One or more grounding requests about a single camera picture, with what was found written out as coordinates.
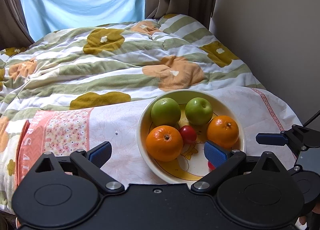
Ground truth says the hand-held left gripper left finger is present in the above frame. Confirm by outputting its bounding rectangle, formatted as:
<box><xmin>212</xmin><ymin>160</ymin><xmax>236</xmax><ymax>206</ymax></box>
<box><xmin>35</xmin><ymin>141</ymin><xmax>125</xmax><ymax>194</ymax></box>

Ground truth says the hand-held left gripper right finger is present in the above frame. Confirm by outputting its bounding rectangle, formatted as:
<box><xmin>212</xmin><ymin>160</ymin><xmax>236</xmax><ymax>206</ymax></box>
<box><xmin>191</xmin><ymin>141</ymin><xmax>284</xmax><ymax>194</ymax></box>

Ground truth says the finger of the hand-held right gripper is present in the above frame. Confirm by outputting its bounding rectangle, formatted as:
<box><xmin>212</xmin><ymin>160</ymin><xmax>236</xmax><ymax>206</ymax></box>
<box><xmin>255</xmin><ymin>124</ymin><xmax>320</xmax><ymax>158</ymax></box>

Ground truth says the large orange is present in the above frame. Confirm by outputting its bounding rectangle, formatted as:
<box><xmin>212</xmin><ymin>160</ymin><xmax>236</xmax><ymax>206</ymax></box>
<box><xmin>207</xmin><ymin>115</ymin><xmax>240</xmax><ymax>148</ymax></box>
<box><xmin>146</xmin><ymin>125</ymin><xmax>184</xmax><ymax>162</ymax></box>

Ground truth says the cream bowl with duck print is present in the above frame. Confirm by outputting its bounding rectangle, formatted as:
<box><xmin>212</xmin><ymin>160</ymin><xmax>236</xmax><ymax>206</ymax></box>
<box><xmin>137</xmin><ymin>90</ymin><xmax>247</xmax><ymax>184</ymax></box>

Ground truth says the green apple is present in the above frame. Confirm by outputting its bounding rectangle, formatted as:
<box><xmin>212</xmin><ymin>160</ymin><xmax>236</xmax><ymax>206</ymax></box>
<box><xmin>151</xmin><ymin>98</ymin><xmax>181</xmax><ymax>128</ymax></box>
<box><xmin>185</xmin><ymin>97</ymin><xmax>214</xmax><ymax>126</ymax></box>

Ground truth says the person's right hand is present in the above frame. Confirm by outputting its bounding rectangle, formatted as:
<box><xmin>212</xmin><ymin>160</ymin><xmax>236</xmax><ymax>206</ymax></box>
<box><xmin>299</xmin><ymin>201</ymin><xmax>320</xmax><ymax>230</ymax></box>

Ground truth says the white and pink floral cloth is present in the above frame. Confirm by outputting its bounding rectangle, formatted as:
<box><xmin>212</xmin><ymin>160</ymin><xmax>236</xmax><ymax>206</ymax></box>
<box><xmin>15</xmin><ymin>86</ymin><xmax>304</xmax><ymax>188</ymax></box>

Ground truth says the green striped floral blanket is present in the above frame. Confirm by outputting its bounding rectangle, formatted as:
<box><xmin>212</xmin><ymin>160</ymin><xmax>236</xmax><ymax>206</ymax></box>
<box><xmin>0</xmin><ymin>14</ymin><xmax>267</xmax><ymax>214</ymax></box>

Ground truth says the light blue window cloth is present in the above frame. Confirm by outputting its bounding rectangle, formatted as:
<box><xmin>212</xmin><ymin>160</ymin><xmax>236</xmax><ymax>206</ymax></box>
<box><xmin>19</xmin><ymin>0</ymin><xmax>145</xmax><ymax>43</ymax></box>

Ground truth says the black cable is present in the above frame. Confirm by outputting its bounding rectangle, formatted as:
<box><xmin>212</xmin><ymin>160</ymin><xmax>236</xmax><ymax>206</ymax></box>
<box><xmin>304</xmin><ymin>110</ymin><xmax>320</xmax><ymax>127</ymax></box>

